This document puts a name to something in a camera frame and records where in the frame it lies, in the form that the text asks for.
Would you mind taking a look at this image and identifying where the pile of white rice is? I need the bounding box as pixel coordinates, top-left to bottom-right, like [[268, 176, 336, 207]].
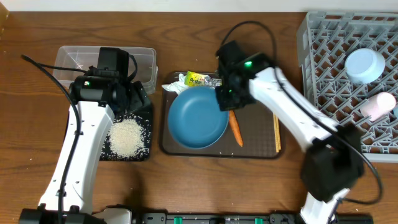
[[101, 114, 152, 159]]

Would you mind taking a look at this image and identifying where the white tissue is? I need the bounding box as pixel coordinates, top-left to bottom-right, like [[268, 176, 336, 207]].
[[162, 73, 190, 95]]

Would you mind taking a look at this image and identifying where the yellow green snack wrapper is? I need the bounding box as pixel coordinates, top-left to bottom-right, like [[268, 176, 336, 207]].
[[184, 71, 222, 87]]

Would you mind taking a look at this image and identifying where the orange carrot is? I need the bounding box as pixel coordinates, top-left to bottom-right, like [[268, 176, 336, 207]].
[[229, 110, 243, 147]]

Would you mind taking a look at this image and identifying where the dark blue plate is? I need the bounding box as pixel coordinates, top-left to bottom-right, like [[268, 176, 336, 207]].
[[167, 86, 229, 149]]

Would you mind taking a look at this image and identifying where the wooden chopstick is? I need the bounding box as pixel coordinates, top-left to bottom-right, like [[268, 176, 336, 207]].
[[272, 114, 280, 153], [274, 114, 282, 151]]

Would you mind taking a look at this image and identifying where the light blue small bowl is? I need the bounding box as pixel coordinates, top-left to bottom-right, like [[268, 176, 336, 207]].
[[345, 48, 386, 85]]

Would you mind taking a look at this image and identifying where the white plastic cup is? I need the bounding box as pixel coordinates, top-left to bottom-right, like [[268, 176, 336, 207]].
[[360, 92, 397, 121]]

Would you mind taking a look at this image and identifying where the light blue cup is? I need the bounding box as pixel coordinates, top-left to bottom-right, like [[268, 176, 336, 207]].
[[392, 106, 398, 118]]

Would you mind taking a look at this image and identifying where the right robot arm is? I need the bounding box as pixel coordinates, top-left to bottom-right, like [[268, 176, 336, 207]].
[[216, 41, 364, 223]]

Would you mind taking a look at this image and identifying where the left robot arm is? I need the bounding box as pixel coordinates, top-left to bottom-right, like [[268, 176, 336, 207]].
[[19, 47, 150, 224]]

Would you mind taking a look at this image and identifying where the grey dishwasher rack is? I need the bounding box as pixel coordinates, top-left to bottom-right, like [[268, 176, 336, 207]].
[[297, 11, 397, 163]]

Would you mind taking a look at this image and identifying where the black plastic tray bin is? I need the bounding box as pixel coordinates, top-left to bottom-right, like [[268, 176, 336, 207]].
[[99, 103, 154, 162]]

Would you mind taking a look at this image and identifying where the clear plastic bin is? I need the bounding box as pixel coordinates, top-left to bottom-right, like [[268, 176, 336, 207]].
[[52, 45, 158, 95]]

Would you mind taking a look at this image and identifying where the dark brown serving tray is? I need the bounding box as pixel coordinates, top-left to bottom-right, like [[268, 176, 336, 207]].
[[159, 90, 283, 159]]

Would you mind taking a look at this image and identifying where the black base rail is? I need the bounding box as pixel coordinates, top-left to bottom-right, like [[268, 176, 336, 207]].
[[133, 212, 374, 224]]

